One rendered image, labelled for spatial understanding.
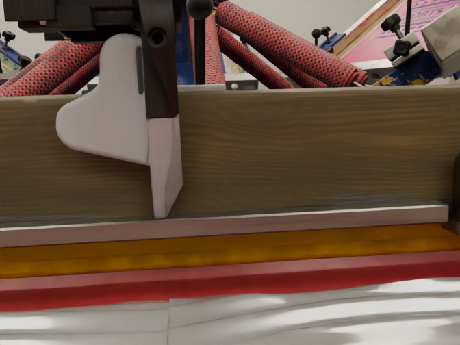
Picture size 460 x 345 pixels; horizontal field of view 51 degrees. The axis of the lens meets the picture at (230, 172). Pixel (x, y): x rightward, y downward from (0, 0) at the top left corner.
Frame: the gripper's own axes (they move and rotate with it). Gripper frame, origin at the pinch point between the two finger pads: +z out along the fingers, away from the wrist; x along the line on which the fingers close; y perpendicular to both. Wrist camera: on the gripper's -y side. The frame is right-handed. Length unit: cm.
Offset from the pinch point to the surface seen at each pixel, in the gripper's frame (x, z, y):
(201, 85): -27.2, -6.7, -3.2
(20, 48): -413, -59, 130
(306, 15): -413, -81, -120
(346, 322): 9.2, 4.5, -6.8
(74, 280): -0.3, 5.2, 6.0
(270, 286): 2.6, 5.3, -4.8
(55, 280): -0.5, 5.2, 7.1
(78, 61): -65, -13, 17
